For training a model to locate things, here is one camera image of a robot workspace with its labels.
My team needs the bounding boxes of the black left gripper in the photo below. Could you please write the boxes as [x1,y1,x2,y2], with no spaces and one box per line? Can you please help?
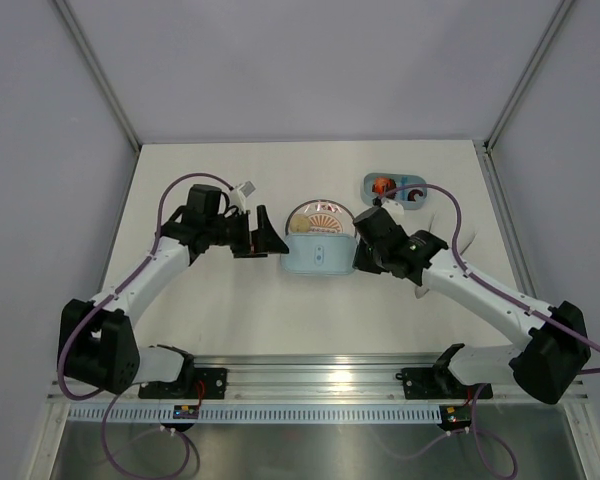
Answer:
[206,206,288,258]

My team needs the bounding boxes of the light blue lunch box lid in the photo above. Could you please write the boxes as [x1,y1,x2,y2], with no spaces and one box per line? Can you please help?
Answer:
[280,233,357,276]

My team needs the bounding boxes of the metal food tongs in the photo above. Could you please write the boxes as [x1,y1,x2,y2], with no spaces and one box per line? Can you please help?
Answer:
[414,212,477,299]

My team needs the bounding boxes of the dark red sausage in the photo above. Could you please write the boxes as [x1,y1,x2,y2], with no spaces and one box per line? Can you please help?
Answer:
[407,189,426,202]

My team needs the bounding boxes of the red shrimp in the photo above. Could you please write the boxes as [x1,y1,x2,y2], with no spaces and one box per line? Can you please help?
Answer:
[372,177,395,195]

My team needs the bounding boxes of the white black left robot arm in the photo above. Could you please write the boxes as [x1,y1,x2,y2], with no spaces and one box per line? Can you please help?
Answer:
[57,183,289,401]

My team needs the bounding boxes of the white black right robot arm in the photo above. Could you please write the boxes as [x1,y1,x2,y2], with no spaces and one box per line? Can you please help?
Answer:
[353,207,591,404]

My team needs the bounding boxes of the light blue lunch box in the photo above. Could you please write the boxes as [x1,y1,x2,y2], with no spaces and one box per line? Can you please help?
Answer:
[360,172,427,210]

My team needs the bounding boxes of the white steamed bun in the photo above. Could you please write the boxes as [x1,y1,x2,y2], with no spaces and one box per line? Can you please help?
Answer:
[289,214,312,233]

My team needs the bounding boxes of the round printed ceramic plate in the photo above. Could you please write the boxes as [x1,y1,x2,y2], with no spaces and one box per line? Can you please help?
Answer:
[285,199,355,236]

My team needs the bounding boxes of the right small circuit board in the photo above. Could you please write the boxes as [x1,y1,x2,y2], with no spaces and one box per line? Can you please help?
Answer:
[440,405,472,431]

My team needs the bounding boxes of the small circuit board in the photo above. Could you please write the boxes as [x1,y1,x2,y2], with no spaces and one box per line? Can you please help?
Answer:
[173,405,200,420]
[440,405,472,431]

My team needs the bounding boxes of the left small circuit board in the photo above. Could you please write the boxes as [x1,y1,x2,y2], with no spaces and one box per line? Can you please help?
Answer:
[173,405,200,420]

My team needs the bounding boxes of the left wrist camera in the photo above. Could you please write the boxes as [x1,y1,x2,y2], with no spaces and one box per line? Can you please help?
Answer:
[228,181,256,210]

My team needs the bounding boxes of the aluminium front rail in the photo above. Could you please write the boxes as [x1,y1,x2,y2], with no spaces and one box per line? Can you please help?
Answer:
[46,353,589,405]

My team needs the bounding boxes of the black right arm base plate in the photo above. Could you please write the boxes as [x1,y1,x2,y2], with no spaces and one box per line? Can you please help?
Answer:
[394,366,479,400]

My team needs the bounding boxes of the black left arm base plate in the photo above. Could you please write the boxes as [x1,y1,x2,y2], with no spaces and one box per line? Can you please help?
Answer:
[138,366,228,400]

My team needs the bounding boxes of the white slotted cable duct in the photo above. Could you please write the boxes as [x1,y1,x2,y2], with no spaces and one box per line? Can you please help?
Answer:
[68,403,441,425]

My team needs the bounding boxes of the right aluminium frame post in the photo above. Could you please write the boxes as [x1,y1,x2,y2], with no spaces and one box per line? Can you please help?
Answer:
[483,0,578,155]

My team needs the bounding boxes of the aluminium frame post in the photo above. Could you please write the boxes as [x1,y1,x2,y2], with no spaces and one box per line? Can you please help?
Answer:
[483,0,578,155]
[49,0,142,157]

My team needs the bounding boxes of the left aluminium frame post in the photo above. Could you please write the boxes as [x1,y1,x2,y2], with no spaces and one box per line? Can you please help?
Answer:
[49,0,142,157]

